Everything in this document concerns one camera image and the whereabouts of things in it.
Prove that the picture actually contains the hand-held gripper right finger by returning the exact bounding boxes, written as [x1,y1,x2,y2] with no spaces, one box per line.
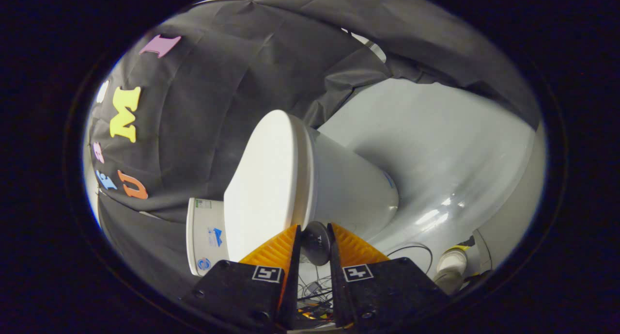
[327,223,451,330]

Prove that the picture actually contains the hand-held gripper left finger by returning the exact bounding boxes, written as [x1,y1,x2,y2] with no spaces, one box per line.
[182,224,302,332]

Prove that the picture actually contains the white toilet lid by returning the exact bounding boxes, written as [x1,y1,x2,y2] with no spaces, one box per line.
[224,110,333,267]

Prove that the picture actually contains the white toilet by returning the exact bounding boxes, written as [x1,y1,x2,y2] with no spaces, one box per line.
[186,126,400,276]

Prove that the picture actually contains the white toilet seat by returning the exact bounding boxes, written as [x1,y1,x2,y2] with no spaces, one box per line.
[299,121,320,228]

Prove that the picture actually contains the white plastic bottle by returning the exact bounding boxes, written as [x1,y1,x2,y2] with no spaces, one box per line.
[434,247,468,294]

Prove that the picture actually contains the black backdrop cloth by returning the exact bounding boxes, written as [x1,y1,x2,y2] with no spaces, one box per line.
[87,0,541,296]

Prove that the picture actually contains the black cable loop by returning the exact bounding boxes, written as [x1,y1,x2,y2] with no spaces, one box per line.
[387,244,434,276]

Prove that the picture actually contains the tangled black cables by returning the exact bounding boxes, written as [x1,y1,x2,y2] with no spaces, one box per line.
[295,264,340,325]

